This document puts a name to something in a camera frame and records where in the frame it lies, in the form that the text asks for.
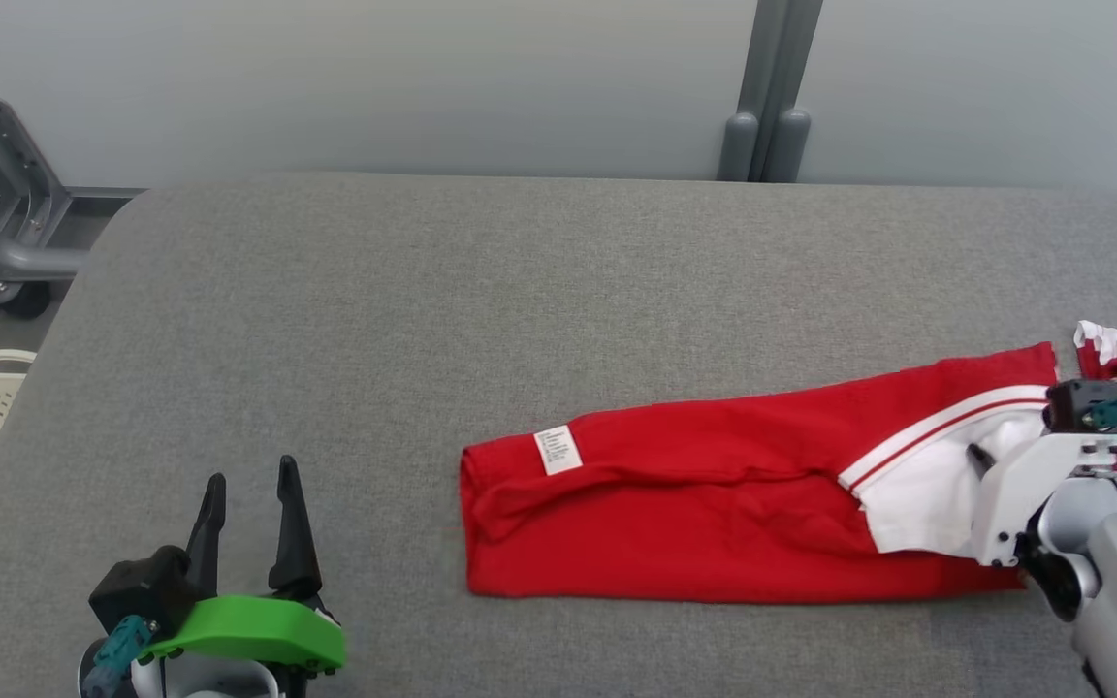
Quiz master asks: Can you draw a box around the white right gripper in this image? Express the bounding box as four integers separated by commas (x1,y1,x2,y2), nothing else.
966,433,1117,568

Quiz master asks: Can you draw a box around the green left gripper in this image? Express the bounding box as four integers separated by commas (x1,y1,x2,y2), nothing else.
135,456,347,680

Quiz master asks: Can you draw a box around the red jersey with white sleeves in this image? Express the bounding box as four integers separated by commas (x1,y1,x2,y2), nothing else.
460,341,1064,604

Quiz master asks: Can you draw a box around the grey metal frame with caster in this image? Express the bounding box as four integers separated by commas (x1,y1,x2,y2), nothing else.
0,5,144,321

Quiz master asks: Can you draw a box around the grey double partition post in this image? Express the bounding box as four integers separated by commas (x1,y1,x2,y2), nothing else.
718,0,823,183

